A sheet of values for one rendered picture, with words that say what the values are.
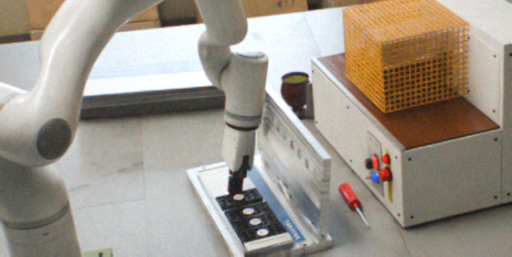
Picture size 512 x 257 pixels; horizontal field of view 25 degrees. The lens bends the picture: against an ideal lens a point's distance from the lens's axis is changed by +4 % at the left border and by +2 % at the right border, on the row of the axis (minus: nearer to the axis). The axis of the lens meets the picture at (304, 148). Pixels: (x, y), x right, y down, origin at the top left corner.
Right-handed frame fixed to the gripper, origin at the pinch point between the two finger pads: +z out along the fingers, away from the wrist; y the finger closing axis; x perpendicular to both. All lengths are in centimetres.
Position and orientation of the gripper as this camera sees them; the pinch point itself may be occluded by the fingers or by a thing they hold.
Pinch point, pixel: (235, 185)
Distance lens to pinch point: 258.2
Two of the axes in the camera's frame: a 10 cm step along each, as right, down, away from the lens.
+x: 9.3, -0.2, 3.6
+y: 3.3, 4.1, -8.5
